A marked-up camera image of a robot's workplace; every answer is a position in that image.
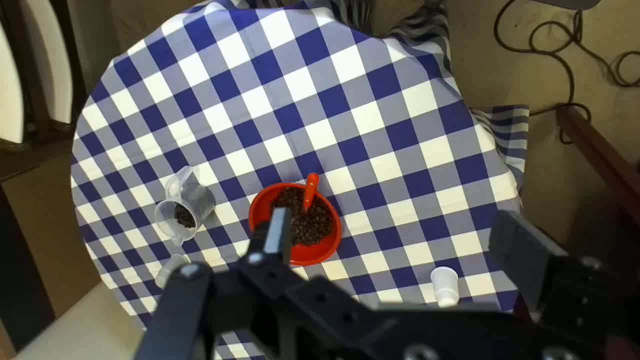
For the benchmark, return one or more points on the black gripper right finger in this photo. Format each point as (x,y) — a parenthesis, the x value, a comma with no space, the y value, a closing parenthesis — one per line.
(526,261)

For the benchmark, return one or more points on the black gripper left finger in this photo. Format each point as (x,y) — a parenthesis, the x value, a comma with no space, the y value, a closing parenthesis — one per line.
(277,232)

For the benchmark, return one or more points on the red plastic bowl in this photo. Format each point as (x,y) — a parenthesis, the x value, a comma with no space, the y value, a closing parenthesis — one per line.
(264,201)

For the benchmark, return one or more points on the dark coffee beans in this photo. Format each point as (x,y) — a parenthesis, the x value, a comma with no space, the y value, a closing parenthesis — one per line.
(315,228)

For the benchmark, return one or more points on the small white bottle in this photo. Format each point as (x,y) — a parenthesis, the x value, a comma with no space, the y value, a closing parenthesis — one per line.
(445,287)

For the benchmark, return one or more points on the clear drinking glass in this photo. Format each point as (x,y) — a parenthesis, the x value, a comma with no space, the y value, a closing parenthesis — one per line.
(193,196)

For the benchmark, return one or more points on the blue white checked tablecloth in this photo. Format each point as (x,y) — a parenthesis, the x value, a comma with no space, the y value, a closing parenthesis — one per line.
(301,101)

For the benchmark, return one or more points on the white curved chair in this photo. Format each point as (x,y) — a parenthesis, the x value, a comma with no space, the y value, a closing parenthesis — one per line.
(53,61)
(10,86)

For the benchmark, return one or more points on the brown wooden rail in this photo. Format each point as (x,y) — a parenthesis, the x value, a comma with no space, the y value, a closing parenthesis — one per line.
(601,156)

